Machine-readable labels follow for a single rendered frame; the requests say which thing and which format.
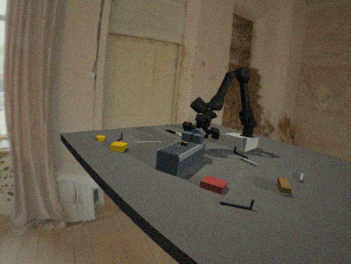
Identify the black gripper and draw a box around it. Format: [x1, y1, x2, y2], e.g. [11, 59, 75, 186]
[183, 121, 219, 140]

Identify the red rectangular block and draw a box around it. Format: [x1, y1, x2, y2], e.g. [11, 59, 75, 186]
[199, 176, 228, 194]

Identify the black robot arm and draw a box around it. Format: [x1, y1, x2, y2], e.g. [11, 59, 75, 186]
[190, 66, 257, 137]

